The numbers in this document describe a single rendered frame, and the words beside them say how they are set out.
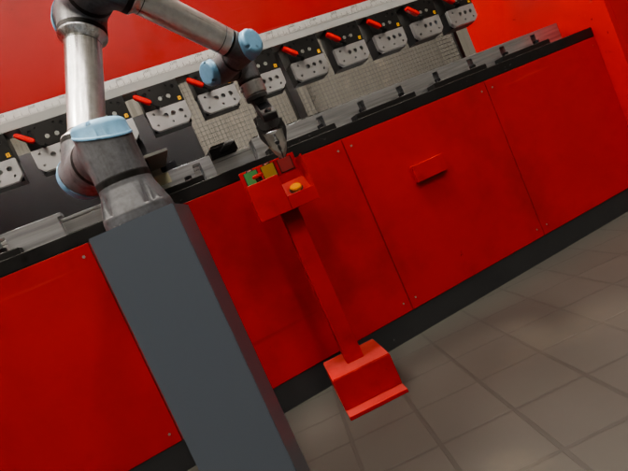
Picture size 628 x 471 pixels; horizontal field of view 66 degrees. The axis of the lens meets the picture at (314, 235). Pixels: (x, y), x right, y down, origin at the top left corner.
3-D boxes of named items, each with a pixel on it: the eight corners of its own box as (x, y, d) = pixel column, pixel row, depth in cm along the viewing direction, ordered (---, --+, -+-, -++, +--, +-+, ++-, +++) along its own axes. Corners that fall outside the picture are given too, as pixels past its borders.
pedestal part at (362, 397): (350, 421, 147) (335, 386, 146) (335, 392, 172) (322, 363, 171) (408, 392, 149) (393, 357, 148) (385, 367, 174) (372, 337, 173)
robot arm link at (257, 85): (263, 75, 150) (238, 85, 149) (268, 90, 150) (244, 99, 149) (261, 80, 157) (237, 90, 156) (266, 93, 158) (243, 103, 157)
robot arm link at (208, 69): (211, 49, 136) (240, 44, 143) (192, 67, 144) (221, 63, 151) (224, 75, 136) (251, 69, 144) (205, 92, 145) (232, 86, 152)
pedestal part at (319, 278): (347, 363, 159) (280, 214, 155) (344, 359, 165) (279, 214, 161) (363, 356, 160) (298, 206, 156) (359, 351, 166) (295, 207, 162)
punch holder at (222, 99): (206, 114, 181) (187, 73, 179) (204, 121, 189) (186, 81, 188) (242, 102, 185) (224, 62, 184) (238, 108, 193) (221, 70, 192)
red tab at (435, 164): (419, 182, 193) (411, 166, 193) (416, 183, 195) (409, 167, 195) (448, 169, 198) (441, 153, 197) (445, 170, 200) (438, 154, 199)
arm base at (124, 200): (167, 205, 97) (146, 160, 96) (96, 235, 96) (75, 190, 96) (180, 206, 112) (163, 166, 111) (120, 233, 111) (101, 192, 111)
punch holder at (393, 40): (380, 52, 205) (365, 16, 204) (372, 61, 213) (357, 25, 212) (408, 43, 210) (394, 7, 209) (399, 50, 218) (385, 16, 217)
